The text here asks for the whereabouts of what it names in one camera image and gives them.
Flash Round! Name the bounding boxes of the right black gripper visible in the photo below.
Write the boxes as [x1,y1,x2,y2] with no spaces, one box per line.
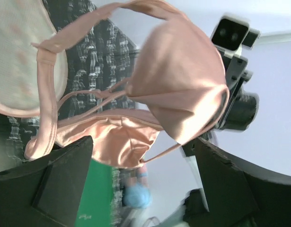
[215,48,259,131]

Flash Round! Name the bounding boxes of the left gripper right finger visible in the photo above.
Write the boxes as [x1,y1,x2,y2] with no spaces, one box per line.
[183,138,291,227]

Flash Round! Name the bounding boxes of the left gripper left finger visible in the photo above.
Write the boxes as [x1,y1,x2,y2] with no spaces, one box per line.
[0,136,93,227]

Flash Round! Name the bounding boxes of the pink satin bra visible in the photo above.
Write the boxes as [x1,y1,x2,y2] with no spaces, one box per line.
[25,0,229,168]

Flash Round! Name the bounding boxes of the pink mesh laundry bag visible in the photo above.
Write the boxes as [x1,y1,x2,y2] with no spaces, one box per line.
[0,0,68,118]

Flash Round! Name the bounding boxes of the blue pink cat headphones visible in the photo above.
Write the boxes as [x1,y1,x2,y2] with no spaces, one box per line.
[123,165,151,208]

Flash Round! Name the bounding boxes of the green ring binder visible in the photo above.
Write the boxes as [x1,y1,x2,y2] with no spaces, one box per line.
[74,160,113,227]

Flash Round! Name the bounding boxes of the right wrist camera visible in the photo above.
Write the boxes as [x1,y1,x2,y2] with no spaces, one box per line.
[211,15,261,52]

